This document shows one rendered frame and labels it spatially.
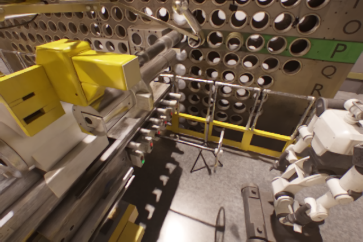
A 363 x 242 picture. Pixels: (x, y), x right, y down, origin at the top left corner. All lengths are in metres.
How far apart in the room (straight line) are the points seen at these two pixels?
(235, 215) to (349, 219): 1.19
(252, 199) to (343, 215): 1.02
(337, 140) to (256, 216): 1.12
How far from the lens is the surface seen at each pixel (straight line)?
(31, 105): 0.88
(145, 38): 2.76
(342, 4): 2.86
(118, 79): 0.63
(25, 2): 1.09
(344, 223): 2.67
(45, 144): 1.09
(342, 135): 1.21
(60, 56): 0.76
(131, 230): 1.49
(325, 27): 2.86
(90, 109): 0.87
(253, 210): 2.04
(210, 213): 2.14
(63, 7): 0.92
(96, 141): 1.18
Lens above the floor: 1.97
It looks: 35 degrees down
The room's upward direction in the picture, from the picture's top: straight up
